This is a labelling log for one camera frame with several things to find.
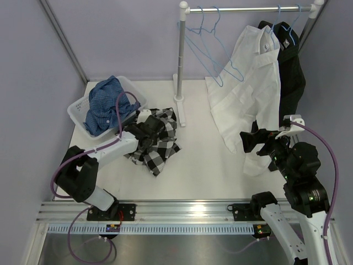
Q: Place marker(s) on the aluminium mounting rail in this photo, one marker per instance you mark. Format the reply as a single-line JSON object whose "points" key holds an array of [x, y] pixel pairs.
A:
{"points": [[147, 212]]}

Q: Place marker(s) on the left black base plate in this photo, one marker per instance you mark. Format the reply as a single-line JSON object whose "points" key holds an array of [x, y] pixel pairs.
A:
{"points": [[117, 212]]}

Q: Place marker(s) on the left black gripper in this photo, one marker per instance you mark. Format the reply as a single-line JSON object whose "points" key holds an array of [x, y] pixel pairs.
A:
{"points": [[136, 125]]}

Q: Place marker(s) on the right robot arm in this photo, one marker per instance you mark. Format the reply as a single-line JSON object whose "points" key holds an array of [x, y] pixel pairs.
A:
{"points": [[298, 164]]}

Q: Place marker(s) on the blue plaid shirt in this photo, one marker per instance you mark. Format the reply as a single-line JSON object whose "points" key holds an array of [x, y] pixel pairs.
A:
{"points": [[107, 101]]}

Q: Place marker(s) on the blue hanger of checked shirt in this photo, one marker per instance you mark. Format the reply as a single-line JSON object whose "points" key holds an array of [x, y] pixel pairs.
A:
{"points": [[223, 47]]}

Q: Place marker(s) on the blue hanger of black shirt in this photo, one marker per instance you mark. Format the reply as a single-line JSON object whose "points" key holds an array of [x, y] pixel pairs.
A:
{"points": [[293, 25]]}

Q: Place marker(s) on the white plastic basket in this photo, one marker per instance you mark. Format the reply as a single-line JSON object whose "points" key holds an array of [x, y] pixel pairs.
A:
{"points": [[78, 110]]}

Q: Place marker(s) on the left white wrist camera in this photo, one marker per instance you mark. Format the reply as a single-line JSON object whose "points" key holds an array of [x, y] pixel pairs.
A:
{"points": [[143, 116]]}

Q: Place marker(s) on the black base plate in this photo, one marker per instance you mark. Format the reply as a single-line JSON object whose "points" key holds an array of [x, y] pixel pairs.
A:
{"points": [[246, 211], [117, 212]]}

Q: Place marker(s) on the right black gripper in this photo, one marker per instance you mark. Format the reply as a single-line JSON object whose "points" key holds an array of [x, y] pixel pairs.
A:
{"points": [[250, 139]]}

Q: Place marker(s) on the white slotted cable duct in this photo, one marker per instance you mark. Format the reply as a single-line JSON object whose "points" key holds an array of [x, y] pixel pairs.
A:
{"points": [[153, 229]]}

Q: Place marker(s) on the black white checked shirt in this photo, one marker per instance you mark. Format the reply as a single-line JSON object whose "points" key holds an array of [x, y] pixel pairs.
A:
{"points": [[155, 157]]}

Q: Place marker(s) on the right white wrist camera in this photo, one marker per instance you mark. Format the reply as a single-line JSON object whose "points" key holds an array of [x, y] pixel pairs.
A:
{"points": [[291, 126]]}

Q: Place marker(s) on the blue hanger of white shirt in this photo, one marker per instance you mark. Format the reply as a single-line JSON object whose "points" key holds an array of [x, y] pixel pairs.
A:
{"points": [[273, 30]]}

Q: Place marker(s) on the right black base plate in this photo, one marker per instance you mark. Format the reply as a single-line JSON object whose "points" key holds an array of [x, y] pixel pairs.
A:
{"points": [[246, 211]]}

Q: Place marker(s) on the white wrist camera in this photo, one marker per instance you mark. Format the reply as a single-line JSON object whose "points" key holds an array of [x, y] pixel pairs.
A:
{"points": [[291, 126], [143, 116]]}

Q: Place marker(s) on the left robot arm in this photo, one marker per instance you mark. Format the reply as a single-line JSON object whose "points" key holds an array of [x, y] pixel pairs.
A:
{"points": [[77, 174]]}

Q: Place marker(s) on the blue hanger of plaid shirt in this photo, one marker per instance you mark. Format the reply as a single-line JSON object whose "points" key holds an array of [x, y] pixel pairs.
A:
{"points": [[198, 51]]}

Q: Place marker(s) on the metal clothes rack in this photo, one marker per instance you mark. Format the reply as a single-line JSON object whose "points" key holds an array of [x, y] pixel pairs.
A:
{"points": [[314, 10]]}

